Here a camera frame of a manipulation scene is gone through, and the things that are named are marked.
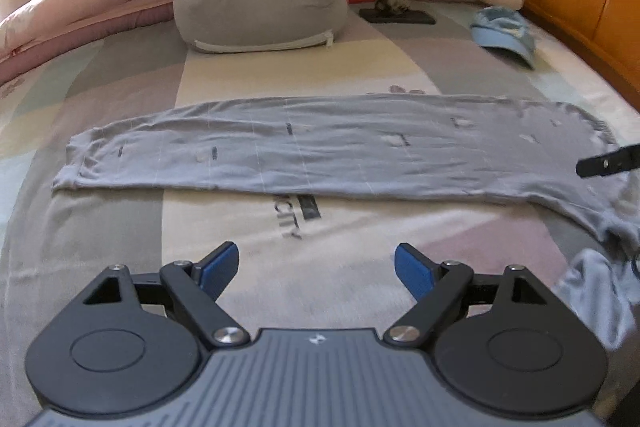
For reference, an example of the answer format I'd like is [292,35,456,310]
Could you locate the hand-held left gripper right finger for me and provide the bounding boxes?
[382,243,552,349]

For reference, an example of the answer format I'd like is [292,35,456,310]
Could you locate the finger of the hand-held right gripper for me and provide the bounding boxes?
[575,144,640,180]

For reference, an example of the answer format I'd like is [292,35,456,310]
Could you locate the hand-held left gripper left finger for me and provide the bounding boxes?
[82,242,251,349]

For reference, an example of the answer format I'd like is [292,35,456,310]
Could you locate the grey-blue pants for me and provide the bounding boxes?
[51,93,640,353]

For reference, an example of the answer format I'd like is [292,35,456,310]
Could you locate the light blue cap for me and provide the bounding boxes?
[470,6,537,70]

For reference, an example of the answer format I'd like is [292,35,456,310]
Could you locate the black phone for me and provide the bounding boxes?
[359,7,437,26]

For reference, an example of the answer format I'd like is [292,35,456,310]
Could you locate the folded pink quilt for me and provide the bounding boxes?
[0,0,524,86]

